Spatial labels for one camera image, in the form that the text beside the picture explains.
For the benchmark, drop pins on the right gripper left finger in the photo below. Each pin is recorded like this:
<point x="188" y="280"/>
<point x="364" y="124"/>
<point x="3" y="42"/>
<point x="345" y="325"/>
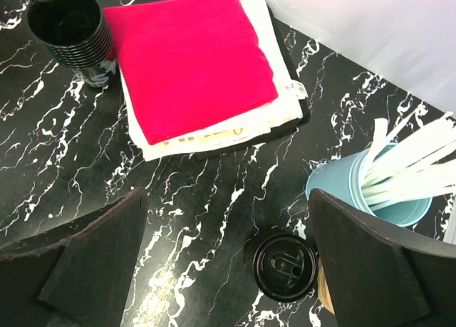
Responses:
<point x="78" y="273"/>

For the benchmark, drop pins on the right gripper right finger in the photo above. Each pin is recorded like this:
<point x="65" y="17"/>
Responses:
<point x="379" y="274"/>

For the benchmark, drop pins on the black coffee cup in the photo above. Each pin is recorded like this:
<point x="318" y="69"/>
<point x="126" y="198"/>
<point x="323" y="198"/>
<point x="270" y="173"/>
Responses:
<point x="77" y="35"/>

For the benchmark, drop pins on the bottom cardboard cup carrier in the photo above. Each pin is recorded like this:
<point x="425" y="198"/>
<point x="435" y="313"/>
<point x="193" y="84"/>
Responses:
<point x="323" y="291"/>

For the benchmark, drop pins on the black cup lid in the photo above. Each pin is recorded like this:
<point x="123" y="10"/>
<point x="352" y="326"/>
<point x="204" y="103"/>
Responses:
<point x="282" y="264"/>

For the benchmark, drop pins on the blue straw holder cup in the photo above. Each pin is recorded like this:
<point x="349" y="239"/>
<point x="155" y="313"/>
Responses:
<point x="342" y="179"/>

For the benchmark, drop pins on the red folded cloth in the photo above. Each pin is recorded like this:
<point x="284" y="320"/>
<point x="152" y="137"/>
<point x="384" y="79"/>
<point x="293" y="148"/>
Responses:
<point x="189" y="64"/>

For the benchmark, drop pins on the stack of napkins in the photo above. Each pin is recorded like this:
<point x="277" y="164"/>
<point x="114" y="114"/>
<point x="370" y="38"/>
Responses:
<point x="242" y="128"/>

